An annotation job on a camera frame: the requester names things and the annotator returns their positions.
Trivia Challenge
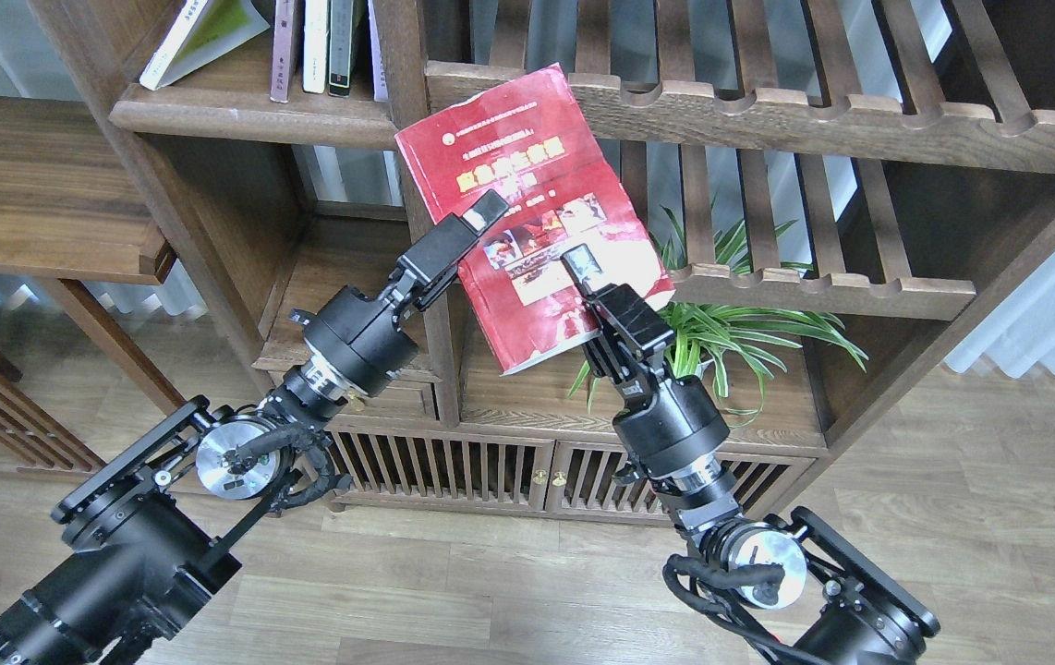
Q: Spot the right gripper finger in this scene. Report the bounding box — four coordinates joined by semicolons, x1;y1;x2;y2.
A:
560;244;608;298

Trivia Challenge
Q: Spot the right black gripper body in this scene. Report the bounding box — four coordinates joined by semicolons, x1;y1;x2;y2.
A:
581;284;675;404

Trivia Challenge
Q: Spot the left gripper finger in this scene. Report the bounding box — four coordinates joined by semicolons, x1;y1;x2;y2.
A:
463;189;510;238

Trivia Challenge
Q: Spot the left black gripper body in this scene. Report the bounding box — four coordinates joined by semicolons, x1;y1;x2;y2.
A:
383;214;482;319

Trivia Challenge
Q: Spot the red book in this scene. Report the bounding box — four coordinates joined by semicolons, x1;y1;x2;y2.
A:
395;65;675;374

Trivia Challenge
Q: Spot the yellow green book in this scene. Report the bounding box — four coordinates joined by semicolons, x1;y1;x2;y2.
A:
139;1;269;90

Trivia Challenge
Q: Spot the dark brown book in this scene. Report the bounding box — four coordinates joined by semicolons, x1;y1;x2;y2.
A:
269;0;302;103

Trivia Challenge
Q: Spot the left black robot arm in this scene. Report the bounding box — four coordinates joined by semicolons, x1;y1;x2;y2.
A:
0;190;509;664

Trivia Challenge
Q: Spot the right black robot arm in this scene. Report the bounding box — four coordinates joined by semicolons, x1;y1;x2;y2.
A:
563;245;940;664

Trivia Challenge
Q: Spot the green spider plant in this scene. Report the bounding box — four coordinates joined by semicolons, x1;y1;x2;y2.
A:
565;207;869;425

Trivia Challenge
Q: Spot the pale upright book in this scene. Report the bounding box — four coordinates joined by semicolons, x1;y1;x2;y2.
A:
367;0;389;103

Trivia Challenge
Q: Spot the dark green upright book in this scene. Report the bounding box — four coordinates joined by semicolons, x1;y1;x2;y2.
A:
326;0;367;97

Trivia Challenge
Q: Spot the white upright book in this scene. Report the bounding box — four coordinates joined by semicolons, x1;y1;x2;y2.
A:
302;0;330;94

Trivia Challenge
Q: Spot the dark wooden bookshelf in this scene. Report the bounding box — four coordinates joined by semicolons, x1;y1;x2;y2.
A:
30;1;1055;516

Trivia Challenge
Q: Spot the wooden side table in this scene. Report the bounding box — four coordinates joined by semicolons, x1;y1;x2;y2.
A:
0;95;261;495

